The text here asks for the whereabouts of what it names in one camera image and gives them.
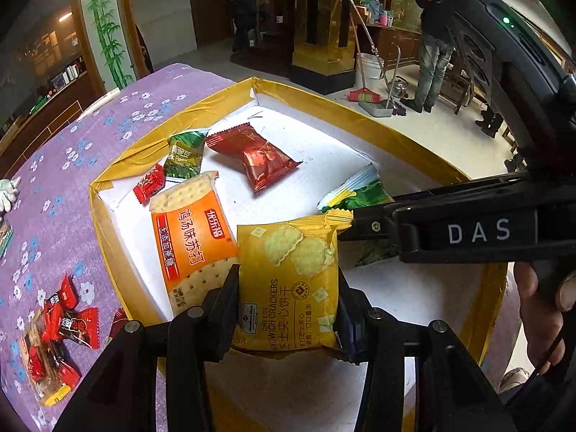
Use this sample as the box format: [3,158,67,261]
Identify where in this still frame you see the white foam box yellow tape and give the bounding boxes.
[89,76,509,432]

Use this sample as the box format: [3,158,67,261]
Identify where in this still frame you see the dark chair back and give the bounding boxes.
[135,24,156,77]

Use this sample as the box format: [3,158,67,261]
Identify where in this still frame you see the colourful green packet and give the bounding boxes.
[0,222,14,259]

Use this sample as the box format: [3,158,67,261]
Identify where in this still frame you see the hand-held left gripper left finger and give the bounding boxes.
[51,263,241,432]

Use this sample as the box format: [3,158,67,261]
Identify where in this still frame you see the wooden cabinet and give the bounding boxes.
[0,22,104,167]

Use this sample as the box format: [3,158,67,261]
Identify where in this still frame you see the orange cracker packet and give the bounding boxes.
[149,171,239,318]

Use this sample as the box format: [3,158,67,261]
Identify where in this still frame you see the yellow cracker packet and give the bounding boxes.
[231,209,354,363]

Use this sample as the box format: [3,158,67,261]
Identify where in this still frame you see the wooden chair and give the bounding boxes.
[438,45,478,115]

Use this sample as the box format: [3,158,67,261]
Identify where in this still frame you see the green white snack packet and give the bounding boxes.
[317,163,401,267]

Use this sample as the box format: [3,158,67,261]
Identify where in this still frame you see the grey dustpan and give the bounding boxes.
[357,45,403,118]

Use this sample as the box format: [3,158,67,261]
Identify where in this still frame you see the black boots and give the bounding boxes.
[474,108,505,138]

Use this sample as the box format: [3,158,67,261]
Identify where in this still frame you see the small red candy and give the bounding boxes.
[132,164,166,203]

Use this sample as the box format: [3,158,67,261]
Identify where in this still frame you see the wooden staircase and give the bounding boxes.
[229,0,298,66]

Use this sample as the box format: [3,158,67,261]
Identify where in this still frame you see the gold pillar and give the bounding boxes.
[290,0,361,84]

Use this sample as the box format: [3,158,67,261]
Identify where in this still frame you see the person's right hand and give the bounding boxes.
[513,258,576,376]

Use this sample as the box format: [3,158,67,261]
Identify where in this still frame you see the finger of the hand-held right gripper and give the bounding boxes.
[389,173,536,210]
[337,202,401,246]

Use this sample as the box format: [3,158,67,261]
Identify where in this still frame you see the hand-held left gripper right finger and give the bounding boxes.
[335,270,518,432]

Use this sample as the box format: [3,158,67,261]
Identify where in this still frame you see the dark red snack packet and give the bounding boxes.
[206,126,303,194]

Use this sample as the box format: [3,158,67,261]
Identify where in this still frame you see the purple floral tablecloth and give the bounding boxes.
[0,63,239,432]

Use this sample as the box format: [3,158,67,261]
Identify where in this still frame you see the dark green snack packet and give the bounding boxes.
[163,128,210,183]

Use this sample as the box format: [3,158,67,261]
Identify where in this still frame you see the wooden sideboard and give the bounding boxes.
[357,0,426,70]

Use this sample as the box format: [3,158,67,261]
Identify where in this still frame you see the bamboo painting panel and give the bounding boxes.
[69,0,136,93]

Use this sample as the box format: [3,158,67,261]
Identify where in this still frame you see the white bucket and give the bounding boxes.
[355,51,385,88]

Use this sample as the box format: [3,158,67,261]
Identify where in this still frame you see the broom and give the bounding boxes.
[343,0,381,104]

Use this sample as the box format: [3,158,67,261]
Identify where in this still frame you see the white glove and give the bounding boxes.
[0,177,22,212]

